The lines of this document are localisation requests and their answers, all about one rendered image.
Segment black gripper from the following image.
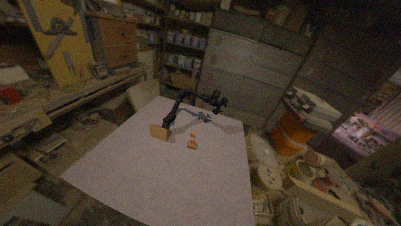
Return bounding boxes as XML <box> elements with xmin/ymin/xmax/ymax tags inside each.
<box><xmin>212</xmin><ymin>97</ymin><xmax>228</xmax><ymax>115</ymax></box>

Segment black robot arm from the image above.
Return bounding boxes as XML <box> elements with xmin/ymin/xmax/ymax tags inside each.
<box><xmin>161</xmin><ymin>88</ymin><xmax>221</xmax><ymax>130</ymax></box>

